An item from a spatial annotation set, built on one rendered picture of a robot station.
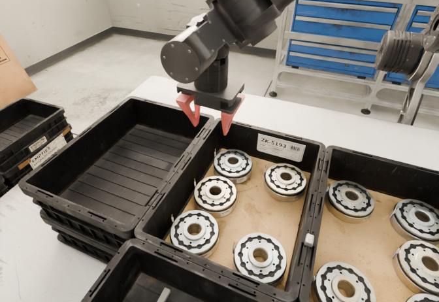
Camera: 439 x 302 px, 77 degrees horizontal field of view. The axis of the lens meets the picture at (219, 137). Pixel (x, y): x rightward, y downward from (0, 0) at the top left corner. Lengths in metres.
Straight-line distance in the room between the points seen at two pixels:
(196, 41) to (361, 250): 0.54
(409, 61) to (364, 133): 0.40
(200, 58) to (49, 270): 0.67
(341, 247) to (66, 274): 0.64
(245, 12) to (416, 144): 1.01
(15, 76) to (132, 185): 2.56
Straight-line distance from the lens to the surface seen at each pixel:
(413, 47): 1.45
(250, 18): 0.38
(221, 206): 0.65
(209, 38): 0.36
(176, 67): 0.37
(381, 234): 0.73
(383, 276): 0.68
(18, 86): 3.21
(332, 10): 2.41
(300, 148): 0.74
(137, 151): 0.85
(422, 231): 0.75
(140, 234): 0.54
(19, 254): 0.92
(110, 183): 0.78
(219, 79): 0.44
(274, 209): 0.69
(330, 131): 1.18
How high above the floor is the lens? 1.38
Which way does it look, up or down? 40 degrees down
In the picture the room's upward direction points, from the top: straight up
